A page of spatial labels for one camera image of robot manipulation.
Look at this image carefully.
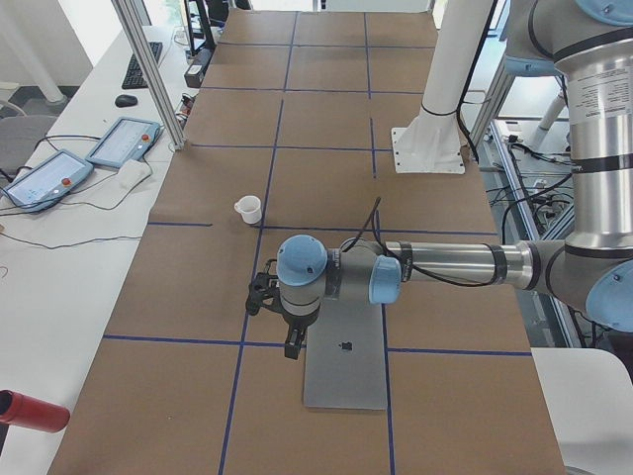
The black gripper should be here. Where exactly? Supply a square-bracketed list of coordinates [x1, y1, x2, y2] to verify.
[282, 310, 317, 358]

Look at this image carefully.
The white plastic cup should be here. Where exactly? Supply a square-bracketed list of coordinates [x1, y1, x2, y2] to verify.
[233, 195, 262, 225]

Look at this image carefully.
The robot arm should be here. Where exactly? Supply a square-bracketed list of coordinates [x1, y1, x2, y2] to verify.
[273, 1, 632, 359]

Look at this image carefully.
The grey closed laptop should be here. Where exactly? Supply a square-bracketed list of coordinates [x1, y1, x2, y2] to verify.
[304, 300, 387, 411]

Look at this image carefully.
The brown paper table cover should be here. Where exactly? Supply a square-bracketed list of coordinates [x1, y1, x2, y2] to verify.
[50, 11, 564, 474]

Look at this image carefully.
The white folded cloth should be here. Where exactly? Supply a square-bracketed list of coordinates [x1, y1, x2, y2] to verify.
[116, 160, 150, 190]

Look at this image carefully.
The far blue teach pendant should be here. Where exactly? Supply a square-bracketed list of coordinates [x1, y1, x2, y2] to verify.
[86, 117, 161, 169]

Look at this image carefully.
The blue teach pendant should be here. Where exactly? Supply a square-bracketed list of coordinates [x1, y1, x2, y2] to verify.
[86, 117, 161, 169]
[2, 149, 94, 213]

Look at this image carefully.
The red cylinder bottle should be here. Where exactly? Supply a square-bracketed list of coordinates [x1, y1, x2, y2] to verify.
[1, 390, 70, 433]

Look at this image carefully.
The near blue teach pendant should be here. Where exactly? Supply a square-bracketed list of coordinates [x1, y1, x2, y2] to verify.
[2, 149, 94, 213]

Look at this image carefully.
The black computer mouse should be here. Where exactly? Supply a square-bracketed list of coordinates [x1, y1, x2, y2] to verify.
[115, 94, 138, 108]

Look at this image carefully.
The black keyboard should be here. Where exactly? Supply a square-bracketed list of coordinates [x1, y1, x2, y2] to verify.
[121, 41, 164, 91]

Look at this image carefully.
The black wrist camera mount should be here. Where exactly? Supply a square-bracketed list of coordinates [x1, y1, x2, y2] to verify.
[245, 258, 282, 316]

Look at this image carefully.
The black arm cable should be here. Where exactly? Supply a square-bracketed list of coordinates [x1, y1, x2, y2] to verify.
[353, 196, 498, 288]

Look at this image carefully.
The aluminium frame post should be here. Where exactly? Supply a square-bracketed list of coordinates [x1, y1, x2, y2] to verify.
[112, 0, 185, 150]

